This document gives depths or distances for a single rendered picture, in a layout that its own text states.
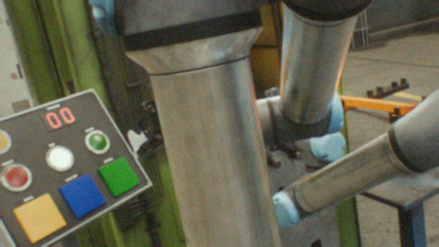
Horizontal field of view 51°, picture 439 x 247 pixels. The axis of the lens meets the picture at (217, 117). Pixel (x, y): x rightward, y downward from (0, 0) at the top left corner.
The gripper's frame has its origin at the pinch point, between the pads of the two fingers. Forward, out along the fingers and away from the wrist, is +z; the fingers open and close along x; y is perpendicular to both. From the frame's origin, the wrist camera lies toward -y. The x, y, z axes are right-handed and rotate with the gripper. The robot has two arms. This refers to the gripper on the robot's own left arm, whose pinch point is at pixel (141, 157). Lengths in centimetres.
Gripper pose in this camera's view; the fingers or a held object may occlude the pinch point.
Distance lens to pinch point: 98.8
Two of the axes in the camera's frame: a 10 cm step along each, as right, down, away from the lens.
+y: -5.3, -8.4, 1.1
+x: -6.3, 3.0, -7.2
